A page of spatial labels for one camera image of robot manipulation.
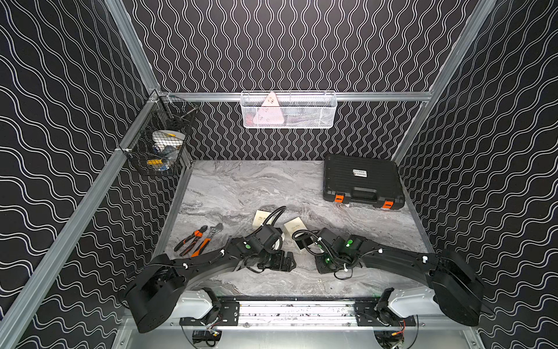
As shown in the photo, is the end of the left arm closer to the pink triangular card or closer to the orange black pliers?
the orange black pliers

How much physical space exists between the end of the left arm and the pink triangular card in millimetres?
528

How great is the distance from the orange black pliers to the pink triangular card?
1.72 ft

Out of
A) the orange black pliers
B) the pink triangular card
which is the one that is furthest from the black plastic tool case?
the orange black pliers

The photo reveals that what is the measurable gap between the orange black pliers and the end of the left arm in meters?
0.36

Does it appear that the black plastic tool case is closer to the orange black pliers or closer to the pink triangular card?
the pink triangular card

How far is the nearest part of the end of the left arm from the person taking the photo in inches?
28.3

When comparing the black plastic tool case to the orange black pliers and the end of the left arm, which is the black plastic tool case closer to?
the end of the left arm

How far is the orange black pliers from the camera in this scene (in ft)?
2.94

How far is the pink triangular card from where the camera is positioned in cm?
90

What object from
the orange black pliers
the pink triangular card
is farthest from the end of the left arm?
the pink triangular card
